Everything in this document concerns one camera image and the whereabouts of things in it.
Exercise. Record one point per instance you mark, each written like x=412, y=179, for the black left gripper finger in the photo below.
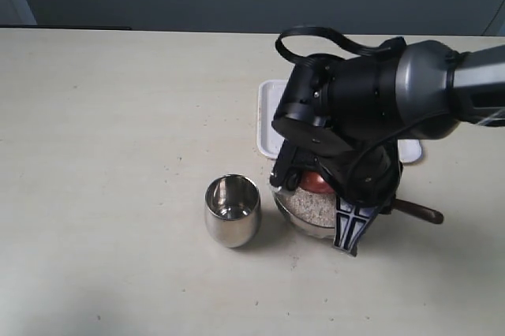
x=351, y=223

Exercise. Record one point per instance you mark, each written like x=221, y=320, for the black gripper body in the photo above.
x=365, y=179

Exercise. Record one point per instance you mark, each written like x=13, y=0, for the brown wooden spoon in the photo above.
x=414, y=210

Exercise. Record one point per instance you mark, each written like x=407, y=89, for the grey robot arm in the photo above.
x=342, y=118

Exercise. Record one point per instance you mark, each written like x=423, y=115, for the steel bowl of rice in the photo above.
x=311, y=207

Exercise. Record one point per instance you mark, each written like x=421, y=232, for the steel cup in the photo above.
x=232, y=210

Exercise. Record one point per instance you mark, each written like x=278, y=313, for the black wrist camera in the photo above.
x=291, y=162

